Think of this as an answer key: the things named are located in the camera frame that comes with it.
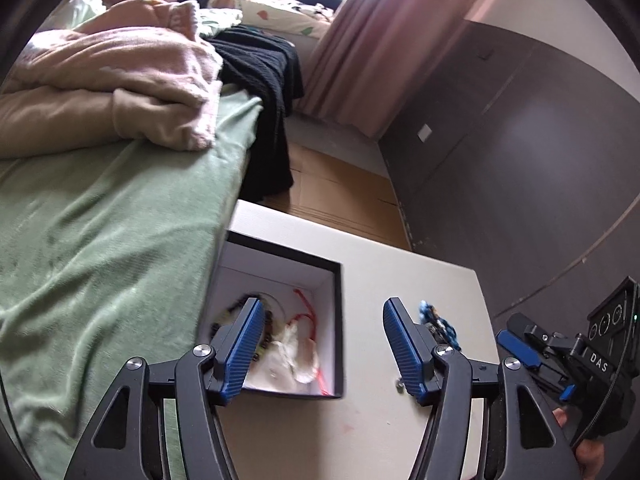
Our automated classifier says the black knitted garment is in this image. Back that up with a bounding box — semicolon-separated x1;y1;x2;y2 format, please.
206;26;305;197

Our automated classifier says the person's right hand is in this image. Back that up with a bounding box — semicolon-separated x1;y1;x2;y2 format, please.
552;407;610;480

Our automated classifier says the green blanket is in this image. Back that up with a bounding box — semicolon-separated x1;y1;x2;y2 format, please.
0;82;264;480

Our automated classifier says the blue beaded bracelet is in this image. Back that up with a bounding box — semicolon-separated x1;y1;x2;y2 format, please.
417;301;460;352

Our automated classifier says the red string bracelet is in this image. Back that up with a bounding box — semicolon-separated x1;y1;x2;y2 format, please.
284;286;337;397

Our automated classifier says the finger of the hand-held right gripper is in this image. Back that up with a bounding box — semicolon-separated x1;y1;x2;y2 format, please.
506;312;557;350
495;330;571;403

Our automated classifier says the pink fleece blanket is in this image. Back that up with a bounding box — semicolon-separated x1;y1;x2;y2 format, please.
0;0;224;154

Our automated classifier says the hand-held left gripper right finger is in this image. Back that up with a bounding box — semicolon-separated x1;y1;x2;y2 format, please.
382;298;584;480

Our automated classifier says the white translucent pouch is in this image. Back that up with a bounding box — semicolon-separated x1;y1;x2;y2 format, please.
244;321;322;387

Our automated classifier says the dark brown wardrobe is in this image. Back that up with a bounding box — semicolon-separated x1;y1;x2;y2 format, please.
377;19;640;322

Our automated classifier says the black jewelry box white lining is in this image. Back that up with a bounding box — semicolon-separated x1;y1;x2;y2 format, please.
197;230;347;402

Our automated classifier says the printed white bedding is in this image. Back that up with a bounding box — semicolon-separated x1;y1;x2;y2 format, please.
199;0;347;43

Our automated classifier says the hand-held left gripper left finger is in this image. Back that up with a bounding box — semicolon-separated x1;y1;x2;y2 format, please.
64;298;266;480

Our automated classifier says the dark beaded bracelet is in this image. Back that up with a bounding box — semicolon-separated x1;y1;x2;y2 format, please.
211;294;282;362

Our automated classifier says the pink curtain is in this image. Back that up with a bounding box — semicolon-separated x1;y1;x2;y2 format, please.
294;0;495;139

